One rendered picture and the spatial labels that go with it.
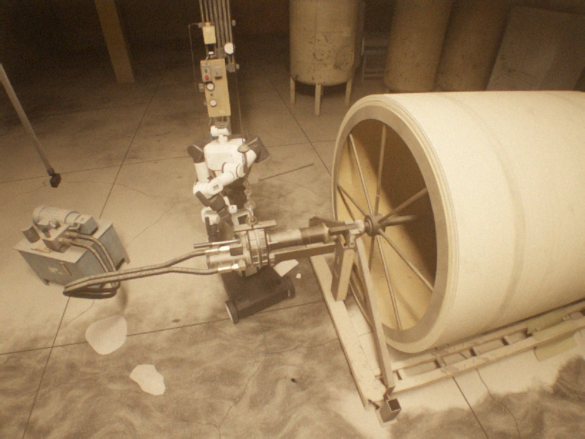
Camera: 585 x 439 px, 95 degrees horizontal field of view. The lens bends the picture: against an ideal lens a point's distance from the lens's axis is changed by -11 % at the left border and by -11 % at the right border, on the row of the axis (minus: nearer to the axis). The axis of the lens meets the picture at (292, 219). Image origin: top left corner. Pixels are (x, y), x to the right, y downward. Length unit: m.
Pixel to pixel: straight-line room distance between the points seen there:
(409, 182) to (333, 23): 3.67
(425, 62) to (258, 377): 6.58
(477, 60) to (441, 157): 6.68
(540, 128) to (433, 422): 1.94
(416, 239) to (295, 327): 1.44
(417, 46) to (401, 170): 4.50
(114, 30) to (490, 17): 9.12
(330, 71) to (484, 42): 3.54
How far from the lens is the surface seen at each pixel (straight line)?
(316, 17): 6.00
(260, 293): 2.59
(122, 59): 10.31
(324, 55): 6.07
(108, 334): 2.95
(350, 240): 2.03
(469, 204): 1.46
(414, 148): 1.59
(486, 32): 8.00
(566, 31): 7.34
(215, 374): 2.51
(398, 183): 3.07
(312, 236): 1.93
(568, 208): 1.92
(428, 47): 7.29
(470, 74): 8.10
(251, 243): 1.80
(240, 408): 2.39
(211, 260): 1.94
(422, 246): 3.17
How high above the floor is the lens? 2.26
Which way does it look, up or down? 40 degrees down
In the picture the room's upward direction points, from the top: straight up
